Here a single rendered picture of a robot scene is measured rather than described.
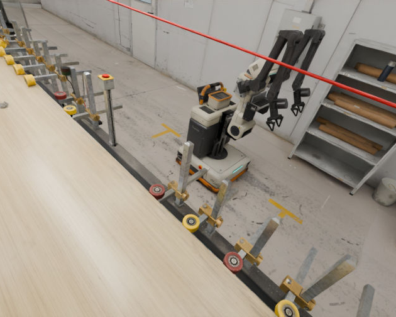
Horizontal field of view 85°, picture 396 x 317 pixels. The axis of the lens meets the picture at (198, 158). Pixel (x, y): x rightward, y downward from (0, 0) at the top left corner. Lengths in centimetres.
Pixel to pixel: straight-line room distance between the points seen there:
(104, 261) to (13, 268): 30
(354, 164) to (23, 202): 353
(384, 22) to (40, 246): 341
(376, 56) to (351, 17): 52
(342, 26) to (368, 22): 24
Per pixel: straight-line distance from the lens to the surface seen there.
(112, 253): 98
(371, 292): 135
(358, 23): 333
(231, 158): 248
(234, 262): 100
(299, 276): 120
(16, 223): 117
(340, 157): 364
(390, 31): 329
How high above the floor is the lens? 177
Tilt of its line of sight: 39 degrees down
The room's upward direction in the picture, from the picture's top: 12 degrees clockwise
